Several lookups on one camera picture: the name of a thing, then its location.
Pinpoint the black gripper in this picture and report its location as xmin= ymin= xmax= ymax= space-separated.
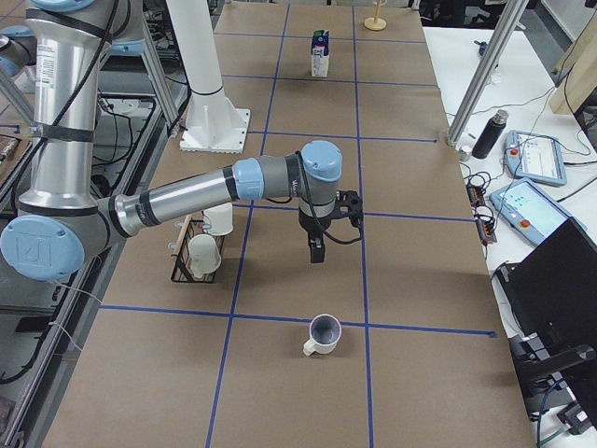
xmin=298 ymin=204 xmax=340 ymax=263

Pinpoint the white mug with grey inside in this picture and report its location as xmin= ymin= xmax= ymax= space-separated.
xmin=303 ymin=314 xmax=342 ymax=357

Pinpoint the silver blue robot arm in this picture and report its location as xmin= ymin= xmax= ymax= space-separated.
xmin=1 ymin=1 xmax=342 ymax=281

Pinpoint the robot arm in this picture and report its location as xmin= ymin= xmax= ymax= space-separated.
xmin=1 ymin=25 xmax=36 ymax=77

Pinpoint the blue white milk carton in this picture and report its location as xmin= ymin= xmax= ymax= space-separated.
xmin=311 ymin=30 xmax=329 ymax=77

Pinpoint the white mug far in rack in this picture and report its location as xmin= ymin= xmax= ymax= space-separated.
xmin=202 ymin=203 xmax=233 ymax=236

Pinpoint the white mug in rack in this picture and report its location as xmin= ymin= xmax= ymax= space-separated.
xmin=202 ymin=203 xmax=233 ymax=236
xmin=187 ymin=233 xmax=221 ymax=279

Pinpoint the white mug near in rack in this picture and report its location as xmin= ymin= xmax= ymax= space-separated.
xmin=187 ymin=233 xmax=221 ymax=279

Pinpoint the near blue teach pendant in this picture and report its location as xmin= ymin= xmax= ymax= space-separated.
xmin=490 ymin=178 xmax=572 ymax=245

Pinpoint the blue teach pendant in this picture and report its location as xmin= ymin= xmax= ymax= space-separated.
xmin=490 ymin=178 xmax=572 ymax=245
xmin=505 ymin=131 xmax=567 ymax=187

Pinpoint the black water bottle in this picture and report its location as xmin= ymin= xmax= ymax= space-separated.
xmin=472 ymin=109 xmax=509 ymax=160

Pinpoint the wooden stand with round base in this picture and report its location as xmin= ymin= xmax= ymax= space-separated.
xmin=363 ymin=0 xmax=387 ymax=32

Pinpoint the far blue teach pendant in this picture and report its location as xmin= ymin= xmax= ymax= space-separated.
xmin=505 ymin=131 xmax=567 ymax=187

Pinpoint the black laptop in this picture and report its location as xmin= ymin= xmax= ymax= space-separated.
xmin=495 ymin=217 xmax=597 ymax=356

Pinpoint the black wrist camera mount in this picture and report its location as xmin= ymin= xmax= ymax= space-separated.
xmin=335 ymin=190 xmax=364 ymax=230

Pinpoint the black wire mug rack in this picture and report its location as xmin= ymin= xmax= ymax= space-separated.
xmin=169 ymin=215 xmax=225 ymax=284

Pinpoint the white pedestal column base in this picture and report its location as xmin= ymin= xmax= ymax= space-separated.
xmin=167 ymin=0 xmax=251 ymax=154

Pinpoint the aluminium frame post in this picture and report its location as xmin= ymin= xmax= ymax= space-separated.
xmin=446 ymin=0 xmax=529 ymax=147

